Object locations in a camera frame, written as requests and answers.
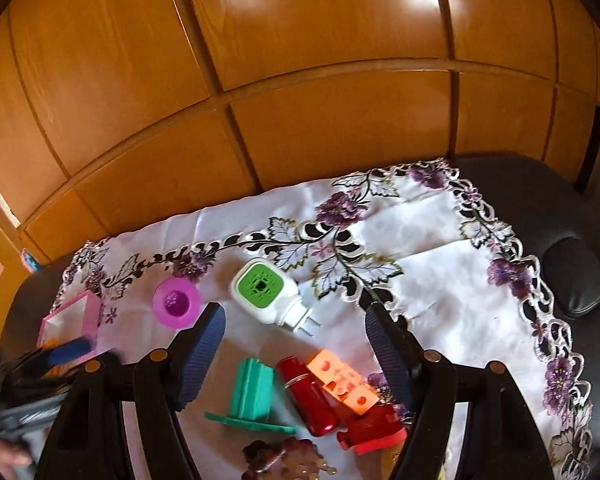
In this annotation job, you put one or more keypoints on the orange cube block toy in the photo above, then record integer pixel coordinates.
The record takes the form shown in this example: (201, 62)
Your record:
(350, 385)

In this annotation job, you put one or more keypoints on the red metallic cylinder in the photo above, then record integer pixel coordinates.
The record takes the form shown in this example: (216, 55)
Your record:
(310, 405)

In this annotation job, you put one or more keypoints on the person's left hand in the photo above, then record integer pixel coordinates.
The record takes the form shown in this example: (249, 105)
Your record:
(10, 455)

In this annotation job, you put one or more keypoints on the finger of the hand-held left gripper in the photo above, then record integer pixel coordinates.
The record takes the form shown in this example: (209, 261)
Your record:
(70, 351)

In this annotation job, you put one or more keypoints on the white embroidered floral tablecloth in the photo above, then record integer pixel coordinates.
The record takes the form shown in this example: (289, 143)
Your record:
(430, 240)

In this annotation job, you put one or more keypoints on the wooden panelled wardrobe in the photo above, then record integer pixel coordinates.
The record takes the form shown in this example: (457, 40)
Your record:
(280, 35)

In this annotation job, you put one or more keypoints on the pink storage box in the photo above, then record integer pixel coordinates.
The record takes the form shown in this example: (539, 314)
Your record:
(87, 317)

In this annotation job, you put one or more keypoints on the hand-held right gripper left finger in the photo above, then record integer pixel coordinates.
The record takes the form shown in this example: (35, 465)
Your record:
(200, 360)

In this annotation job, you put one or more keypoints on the white green plug-in device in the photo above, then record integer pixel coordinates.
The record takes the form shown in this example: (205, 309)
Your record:
(260, 287)

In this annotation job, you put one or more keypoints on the teal plastic toy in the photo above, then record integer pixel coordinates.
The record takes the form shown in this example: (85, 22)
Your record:
(252, 390)

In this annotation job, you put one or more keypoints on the black leather cushion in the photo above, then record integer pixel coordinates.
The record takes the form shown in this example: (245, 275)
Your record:
(575, 275)

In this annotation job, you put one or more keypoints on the purple plastic cup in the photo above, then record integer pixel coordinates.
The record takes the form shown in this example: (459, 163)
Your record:
(176, 305)

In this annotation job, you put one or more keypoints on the brown grape ornament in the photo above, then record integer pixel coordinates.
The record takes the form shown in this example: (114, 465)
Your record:
(285, 460)

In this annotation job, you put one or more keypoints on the red puzzle piece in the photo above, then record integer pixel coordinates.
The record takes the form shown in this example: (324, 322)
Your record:
(375, 425)

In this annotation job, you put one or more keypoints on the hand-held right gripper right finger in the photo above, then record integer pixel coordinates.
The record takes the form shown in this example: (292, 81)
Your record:
(390, 360)

